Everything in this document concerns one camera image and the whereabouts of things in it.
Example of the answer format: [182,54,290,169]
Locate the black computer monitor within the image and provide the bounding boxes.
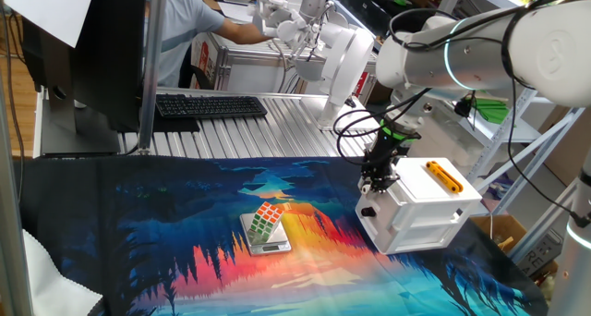
[20,0,148,159]

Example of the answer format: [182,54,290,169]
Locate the aluminium frame profile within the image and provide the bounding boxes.
[0,68,34,316]
[137,0,168,156]

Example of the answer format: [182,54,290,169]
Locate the red white box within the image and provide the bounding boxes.
[190,43,219,89]

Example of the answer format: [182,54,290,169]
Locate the yellow folding hex key set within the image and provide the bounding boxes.
[425,161,464,194]

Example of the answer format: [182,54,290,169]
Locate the white drawer with black knob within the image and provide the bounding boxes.
[354,188,403,256]

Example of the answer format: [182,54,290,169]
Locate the silver digital kitchen scale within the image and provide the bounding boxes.
[239,213,293,257]

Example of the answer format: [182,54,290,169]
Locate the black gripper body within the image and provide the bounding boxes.
[366,132,416,175]

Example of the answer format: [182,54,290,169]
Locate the white paper sheet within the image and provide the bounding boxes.
[3,0,98,49]

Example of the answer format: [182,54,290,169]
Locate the black mouse pad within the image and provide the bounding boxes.
[151,115,200,133]

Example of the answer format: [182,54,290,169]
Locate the grey lettered plate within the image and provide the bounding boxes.
[516,230,567,276]

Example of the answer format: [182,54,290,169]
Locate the white metal shelf rack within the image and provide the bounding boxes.
[427,0,591,264]

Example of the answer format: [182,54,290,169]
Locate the colourful landscape print cloth mat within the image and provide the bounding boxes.
[13,154,553,316]

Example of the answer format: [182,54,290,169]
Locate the black computer keyboard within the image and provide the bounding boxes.
[155,93,269,120]

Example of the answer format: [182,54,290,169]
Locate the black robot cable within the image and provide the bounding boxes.
[332,0,591,229]

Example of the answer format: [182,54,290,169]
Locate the person in light blue shirt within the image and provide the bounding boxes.
[146,0,227,90]

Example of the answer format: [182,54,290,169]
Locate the white plastic drawer cabinet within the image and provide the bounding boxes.
[354,157,483,256]

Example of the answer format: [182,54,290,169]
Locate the green flat object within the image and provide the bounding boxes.
[470,96,509,126]

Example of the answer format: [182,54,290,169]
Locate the brown cardboard box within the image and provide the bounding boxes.
[470,213,527,253]

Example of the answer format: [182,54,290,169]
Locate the bare forearm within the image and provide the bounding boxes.
[216,18,273,45]

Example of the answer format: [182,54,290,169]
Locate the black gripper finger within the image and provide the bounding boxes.
[359,166,375,195]
[379,169,401,193]

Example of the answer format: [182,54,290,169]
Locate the white teleoperation device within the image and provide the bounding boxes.
[251,0,327,82]

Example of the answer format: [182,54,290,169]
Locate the rubik's cube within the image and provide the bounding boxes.
[247,201,285,243]

